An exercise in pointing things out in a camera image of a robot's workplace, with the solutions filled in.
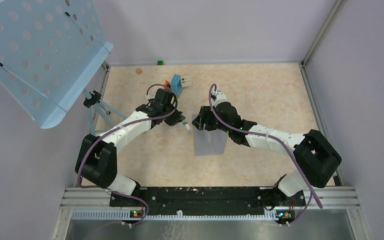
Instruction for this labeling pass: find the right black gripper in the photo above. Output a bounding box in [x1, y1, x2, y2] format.
[192, 106, 232, 134]

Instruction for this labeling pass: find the white glue stick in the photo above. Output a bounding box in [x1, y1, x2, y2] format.
[181, 120, 191, 131]

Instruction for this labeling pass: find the grey envelope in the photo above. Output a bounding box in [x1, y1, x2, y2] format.
[191, 126, 228, 157]

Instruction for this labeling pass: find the colourful toy block assembly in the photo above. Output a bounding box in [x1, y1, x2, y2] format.
[164, 74, 193, 98]

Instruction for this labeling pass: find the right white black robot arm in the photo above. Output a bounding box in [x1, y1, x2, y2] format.
[192, 102, 342, 206]

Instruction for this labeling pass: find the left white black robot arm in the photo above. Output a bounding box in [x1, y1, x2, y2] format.
[75, 85, 185, 207]

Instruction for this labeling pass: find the small tan wooden piece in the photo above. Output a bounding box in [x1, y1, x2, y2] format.
[135, 67, 143, 75]

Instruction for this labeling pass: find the light blue perforated music stand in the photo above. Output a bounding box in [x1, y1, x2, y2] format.
[0, 0, 115, 129]

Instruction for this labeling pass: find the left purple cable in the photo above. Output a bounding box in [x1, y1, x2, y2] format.
[76, 83, 180, 228]

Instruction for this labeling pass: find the purple cable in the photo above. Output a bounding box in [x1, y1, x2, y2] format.
[76, 83, 180, 228]
[208, 83, 324, 226]

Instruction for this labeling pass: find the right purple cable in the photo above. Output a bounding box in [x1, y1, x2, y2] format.
[208, 83, 324, 226]

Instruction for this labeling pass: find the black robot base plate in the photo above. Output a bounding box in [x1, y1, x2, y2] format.
[109, 186, 306, 216]

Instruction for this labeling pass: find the white slotted cable duct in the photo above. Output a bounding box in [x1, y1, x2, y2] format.
[71, 209, 279, 221]

